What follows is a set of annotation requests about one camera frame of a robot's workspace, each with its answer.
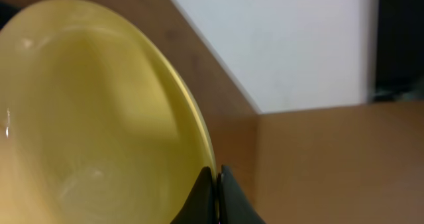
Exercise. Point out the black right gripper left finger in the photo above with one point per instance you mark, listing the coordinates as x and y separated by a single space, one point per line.
199 207

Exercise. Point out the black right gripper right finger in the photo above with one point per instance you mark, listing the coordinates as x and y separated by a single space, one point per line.
234 207

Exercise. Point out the yellow plate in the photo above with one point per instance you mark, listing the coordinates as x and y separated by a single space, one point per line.
96 125

